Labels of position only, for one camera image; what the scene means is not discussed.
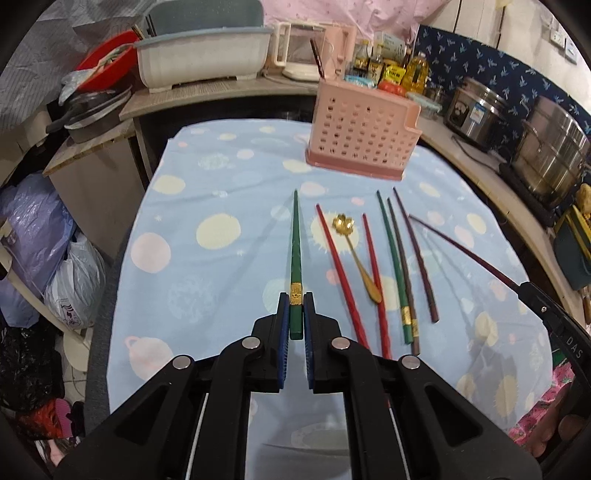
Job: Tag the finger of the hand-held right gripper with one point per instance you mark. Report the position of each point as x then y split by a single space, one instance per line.
538 297

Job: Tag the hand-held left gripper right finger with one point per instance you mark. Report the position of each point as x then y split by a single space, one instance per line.
308 353

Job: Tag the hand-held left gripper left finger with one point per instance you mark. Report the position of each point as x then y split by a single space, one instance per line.
282 344

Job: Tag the maroon chopstick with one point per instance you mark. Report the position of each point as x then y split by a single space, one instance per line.
466 251
415 258

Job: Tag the green chopstick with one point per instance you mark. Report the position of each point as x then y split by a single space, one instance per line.
392 263
295 258

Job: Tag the red chopstick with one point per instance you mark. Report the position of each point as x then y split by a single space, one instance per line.
339 272
375 272

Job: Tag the gold spoon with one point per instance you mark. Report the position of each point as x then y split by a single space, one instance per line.
371 288

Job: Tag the brown chopstick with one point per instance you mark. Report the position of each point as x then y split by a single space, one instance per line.
403 277
317 57

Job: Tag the pink perforated utensil basket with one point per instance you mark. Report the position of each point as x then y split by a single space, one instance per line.
364 129

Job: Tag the person's right hand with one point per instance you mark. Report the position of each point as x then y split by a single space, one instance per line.
551 424

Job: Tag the dark green basin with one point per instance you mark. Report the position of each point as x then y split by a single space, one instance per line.
572 258

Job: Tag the pink floral cloth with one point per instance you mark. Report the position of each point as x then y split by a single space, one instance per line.
535 406

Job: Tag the blue planet print tablecloth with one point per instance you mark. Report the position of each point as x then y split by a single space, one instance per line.
221 258

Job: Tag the black induction cooker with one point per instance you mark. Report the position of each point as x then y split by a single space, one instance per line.
521 194

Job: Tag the brown root vegetable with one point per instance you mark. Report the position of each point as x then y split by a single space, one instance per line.
585 194

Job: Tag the steel steamer pot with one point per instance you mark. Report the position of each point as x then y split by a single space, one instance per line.
551 152

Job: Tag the steel rice cooker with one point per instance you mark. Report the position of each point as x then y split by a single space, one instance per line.
475 115

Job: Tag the white plastic bag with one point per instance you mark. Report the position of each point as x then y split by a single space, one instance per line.
76 286

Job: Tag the clear glass food container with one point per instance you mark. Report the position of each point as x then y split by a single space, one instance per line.
425 105

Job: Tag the yellow cooking oil bottle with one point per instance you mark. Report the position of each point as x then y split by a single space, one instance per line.
415 74

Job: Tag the black plastic bag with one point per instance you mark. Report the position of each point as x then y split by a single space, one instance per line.
25 364

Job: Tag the yellow seasoning packet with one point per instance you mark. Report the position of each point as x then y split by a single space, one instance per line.
395 73

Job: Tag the purple plastic bag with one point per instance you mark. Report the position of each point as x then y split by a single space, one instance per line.
32 240

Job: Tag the blue wet wipes packet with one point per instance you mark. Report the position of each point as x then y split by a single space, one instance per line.
358 81

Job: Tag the dark vinegar bottle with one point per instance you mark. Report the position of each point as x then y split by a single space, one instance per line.
376 69

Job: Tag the white and green carton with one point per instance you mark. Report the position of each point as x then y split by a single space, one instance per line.
390 45

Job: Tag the white glass kettle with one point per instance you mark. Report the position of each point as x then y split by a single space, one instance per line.
298 50

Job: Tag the dark soy sauce bottle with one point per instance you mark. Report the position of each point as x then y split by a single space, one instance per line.
363 57

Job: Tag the dark frying pan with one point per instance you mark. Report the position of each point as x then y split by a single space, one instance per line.
92 115

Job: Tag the white and grey dish drainer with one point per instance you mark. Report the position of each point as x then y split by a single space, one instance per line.
203 55

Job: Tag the pink electric kettle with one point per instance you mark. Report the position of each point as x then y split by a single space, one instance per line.
341 48

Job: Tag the pink dotted curtain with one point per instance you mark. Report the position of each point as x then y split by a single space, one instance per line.
341 14

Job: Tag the red plastic basin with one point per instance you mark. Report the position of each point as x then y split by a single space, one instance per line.
104 57

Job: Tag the grey patterned cloth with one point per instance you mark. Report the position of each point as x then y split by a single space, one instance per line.
51 41

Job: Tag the blue printed wall cloth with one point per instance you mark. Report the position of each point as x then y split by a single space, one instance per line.
489 64

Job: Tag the white wall socket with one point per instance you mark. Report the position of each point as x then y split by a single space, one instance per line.
558 37

